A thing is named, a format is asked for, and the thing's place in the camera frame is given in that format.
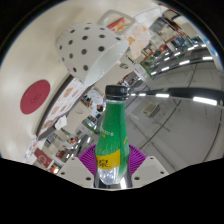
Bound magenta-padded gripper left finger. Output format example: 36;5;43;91
57;143;100;189

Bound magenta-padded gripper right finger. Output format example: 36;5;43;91
125;144;167;189

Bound green plastic drink bottle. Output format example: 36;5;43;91
93;84;131;190

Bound printed sticker sheet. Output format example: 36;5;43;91
23;138;39;164

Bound crumpled white napkin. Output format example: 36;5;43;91
54;115;69;131

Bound ceiling air conditioner unit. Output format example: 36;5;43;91
143;101;160;117

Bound flat round red coaster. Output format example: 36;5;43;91
19;79;52;115

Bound ceiling strip lights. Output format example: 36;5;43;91
128;43;224;108

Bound white polka-dot mug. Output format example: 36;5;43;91
54;9;136;88

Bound clear plastic food bag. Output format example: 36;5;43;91
128;24;151;58

